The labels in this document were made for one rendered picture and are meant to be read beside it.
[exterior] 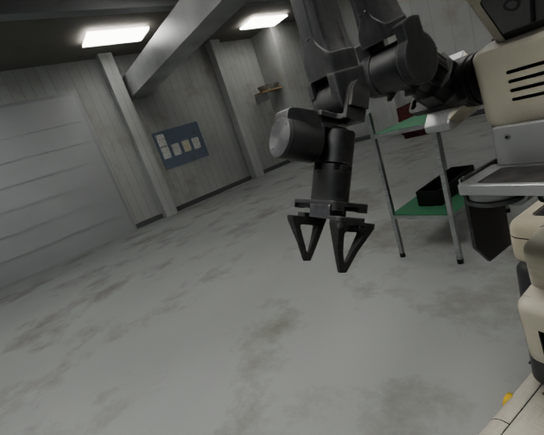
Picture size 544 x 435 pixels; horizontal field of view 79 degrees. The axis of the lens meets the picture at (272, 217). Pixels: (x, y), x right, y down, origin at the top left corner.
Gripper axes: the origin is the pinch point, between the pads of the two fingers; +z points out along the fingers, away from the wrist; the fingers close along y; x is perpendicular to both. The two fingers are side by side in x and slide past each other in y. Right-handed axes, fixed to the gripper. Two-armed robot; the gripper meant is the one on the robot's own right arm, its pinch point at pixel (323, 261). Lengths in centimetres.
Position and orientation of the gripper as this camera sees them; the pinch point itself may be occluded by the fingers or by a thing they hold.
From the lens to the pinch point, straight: 52.0
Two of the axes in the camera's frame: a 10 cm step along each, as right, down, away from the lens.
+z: -0.9, 10.0, 0.4
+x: 8.7, 0.6, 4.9
